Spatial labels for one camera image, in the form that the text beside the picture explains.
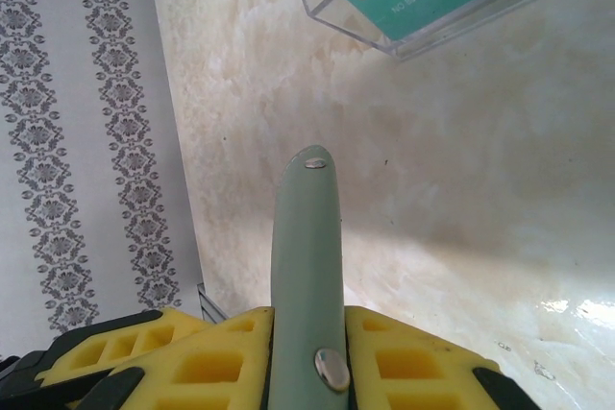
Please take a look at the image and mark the grey-green plate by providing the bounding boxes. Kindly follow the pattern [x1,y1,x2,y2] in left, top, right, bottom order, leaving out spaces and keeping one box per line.
[268,143,353,410]

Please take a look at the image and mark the grooved aluminium rail end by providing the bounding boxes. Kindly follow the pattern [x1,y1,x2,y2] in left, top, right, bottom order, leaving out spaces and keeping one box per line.
[195,281,230,325]

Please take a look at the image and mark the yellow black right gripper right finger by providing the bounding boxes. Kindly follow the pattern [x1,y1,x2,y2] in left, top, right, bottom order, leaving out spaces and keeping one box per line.
[344,305,520,410]

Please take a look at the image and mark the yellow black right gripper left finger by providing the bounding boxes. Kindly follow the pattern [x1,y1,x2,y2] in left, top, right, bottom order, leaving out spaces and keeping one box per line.
[36,306,276,410]

